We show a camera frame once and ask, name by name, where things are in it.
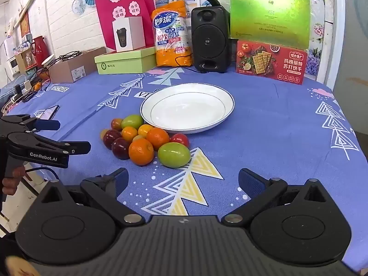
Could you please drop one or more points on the green shoe box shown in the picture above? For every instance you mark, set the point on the green shoe box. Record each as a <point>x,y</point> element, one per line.
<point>126,63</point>

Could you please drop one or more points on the small blue paper fan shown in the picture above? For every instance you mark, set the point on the small blue paper fan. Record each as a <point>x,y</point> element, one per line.
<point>78,5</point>

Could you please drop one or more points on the brown printed box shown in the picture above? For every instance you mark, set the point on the brown printed box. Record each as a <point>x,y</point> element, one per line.
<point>24,59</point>

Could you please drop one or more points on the white power strip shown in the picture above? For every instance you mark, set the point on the white power strip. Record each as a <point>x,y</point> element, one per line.
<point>27,85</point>

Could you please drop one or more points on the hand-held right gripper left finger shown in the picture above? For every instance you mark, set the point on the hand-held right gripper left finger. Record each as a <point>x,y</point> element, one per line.
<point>122,179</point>

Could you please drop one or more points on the yellow-orange citrus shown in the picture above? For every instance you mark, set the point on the yellow-orange citrus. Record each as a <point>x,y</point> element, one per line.
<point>144,129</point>

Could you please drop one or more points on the white cup box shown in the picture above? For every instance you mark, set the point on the white cup box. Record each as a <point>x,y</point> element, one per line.
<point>135,28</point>

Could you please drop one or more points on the red wall hanging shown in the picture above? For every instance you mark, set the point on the red wall hanging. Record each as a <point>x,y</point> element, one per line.
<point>24,24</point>

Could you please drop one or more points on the magenta paper bag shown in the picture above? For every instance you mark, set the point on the magenta paper bag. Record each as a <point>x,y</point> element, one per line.
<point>103,20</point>

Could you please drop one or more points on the small orange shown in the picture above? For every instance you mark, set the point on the small orange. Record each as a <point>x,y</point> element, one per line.
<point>129,133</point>

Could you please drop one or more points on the green plum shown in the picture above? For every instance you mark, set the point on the green plum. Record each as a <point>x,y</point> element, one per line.
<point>132,121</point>

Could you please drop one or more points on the red kettle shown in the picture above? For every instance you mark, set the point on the red kettle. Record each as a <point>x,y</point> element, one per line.
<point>38,50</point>

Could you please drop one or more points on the dark red plum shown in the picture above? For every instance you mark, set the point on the dark red plum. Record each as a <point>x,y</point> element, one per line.
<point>120,148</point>
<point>110,138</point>

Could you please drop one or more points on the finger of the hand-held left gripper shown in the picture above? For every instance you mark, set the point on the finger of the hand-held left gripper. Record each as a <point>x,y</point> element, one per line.
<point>47,125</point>
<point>77,147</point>

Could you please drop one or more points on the orange snack bag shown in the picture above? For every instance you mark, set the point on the orange snack bag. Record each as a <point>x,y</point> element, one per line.
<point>172,51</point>

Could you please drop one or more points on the red cracker box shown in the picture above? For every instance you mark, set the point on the red cracker box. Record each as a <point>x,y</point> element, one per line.
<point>270,61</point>

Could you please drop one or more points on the white plate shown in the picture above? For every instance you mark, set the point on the white plate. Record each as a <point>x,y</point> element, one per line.
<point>187,109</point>

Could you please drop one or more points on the black smartphone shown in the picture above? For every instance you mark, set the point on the black smartphone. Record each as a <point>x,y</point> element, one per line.
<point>47,112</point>

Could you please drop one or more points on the floral wall poster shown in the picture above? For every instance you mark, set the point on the floral wall poster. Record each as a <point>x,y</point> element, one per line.
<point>316,34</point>

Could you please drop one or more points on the green gift box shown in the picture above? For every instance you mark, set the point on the green gift box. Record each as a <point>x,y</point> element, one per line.
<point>270,14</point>

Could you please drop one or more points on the red and yellow small fruit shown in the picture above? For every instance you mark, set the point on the red and yellow small fruit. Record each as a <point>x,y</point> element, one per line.
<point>116,124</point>

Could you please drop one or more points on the green apple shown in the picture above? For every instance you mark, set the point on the green apple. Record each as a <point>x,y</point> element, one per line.
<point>174,155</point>

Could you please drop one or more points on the person's left hand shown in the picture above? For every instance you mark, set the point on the person's left hand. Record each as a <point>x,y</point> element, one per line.
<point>11,184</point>

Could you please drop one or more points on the blue printed tablecloth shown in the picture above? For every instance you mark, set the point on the blue printed tablecloth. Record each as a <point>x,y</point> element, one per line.
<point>273,120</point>

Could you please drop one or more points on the red apple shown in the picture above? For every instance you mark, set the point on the red apple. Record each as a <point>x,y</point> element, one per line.
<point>180,140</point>

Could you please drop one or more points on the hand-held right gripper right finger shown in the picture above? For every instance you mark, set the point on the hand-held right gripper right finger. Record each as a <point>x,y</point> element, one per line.
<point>250,183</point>

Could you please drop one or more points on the large orange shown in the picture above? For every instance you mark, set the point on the large orange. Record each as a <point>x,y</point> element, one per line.
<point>157,138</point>
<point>141,151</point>

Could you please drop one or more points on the brown cardboard box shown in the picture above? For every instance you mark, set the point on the brown cardboard box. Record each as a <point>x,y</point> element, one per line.
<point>72,70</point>

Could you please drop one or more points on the black speaker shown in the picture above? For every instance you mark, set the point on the black speaker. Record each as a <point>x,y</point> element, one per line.
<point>208,43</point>

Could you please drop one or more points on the small tan fruit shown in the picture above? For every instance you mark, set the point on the small tan fruit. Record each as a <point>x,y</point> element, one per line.
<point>102,134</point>
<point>137,138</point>

